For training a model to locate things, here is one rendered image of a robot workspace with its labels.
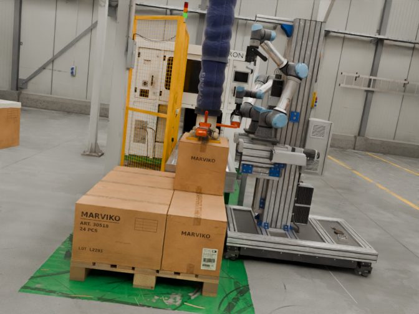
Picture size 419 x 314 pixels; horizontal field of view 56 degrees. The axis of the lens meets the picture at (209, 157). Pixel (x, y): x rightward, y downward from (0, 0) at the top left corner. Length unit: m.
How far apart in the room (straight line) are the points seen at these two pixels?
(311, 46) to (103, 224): 2.17
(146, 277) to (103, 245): 0.36
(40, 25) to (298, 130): 11.10
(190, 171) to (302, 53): 1.34
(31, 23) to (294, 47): 11.10
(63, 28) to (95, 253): 11.05
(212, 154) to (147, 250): 0.92
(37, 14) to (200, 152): 11.05
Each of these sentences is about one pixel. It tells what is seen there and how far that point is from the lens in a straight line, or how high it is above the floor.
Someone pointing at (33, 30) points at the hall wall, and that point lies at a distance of 13.69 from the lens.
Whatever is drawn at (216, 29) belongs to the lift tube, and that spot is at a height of 1.84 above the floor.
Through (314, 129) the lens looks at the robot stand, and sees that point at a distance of 3.44.
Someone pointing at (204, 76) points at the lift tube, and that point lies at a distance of 3.29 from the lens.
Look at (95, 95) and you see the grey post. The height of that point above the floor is 0.99.
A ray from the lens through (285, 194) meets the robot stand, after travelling 3.55.
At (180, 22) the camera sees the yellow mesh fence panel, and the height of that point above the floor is 2.02.
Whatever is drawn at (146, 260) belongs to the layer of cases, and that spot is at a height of 0.21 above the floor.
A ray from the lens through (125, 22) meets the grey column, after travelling 4.57.
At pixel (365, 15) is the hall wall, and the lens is 13.60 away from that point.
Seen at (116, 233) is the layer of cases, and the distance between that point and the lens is 2.71.
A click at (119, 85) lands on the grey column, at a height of 1.27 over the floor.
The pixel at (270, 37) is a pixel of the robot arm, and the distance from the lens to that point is 3.05.
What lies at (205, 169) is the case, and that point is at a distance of 3.13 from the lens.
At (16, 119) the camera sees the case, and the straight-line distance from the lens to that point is 3.99.
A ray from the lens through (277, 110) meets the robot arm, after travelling 3.12.
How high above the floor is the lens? 1.40
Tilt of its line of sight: 10 degrees down
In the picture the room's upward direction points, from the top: 8 degrees clockwise
